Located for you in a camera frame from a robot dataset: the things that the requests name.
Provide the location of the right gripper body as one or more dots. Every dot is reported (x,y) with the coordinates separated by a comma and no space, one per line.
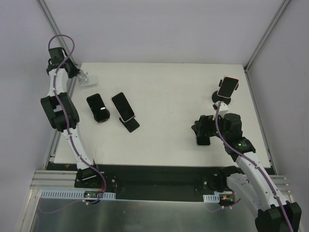
(203,128)

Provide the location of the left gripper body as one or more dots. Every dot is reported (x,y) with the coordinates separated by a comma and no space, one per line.
(73,70)

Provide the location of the silver folding phone stand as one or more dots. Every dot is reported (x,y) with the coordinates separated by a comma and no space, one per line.
(85,79)

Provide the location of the white-cased phone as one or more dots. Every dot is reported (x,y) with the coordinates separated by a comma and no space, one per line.
(123,107)

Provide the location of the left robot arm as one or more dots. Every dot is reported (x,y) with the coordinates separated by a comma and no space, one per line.
(62,114)

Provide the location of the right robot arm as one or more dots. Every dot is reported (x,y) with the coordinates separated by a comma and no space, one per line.
(248,179)

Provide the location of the clear-cased phone on table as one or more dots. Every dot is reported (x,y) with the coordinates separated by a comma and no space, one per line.
(203,141)

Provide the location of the black phone on round stand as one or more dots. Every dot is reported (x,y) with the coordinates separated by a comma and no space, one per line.
(95,103)

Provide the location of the black flat phone stand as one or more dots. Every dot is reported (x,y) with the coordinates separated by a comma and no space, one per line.
(130,125)

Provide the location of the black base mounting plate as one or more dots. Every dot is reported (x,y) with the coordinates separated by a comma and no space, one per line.
(158,183)

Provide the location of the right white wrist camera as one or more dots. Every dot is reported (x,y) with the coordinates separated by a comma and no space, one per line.
(221,108)

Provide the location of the black round-base phone mount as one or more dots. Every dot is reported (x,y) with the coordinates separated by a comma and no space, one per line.
(215,98)

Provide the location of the pink-cased phone on mount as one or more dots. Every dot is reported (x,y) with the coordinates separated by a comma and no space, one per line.
(227,87)

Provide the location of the right white cable duct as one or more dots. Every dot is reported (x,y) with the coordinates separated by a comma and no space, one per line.
(214,198)

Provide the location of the white cable duct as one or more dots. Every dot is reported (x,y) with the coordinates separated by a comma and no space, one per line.
(76,195)
(214,198)

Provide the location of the left aluminium frame post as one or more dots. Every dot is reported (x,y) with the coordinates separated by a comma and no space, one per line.
(52,23)

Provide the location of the aluminium frame post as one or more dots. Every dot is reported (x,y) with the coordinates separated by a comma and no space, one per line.
(270,28)
(52,23)

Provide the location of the left white cable duct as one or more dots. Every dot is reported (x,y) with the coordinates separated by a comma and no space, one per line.
(76,195)

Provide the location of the right aluminium frame post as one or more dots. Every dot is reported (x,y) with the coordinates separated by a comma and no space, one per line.
(270,28)

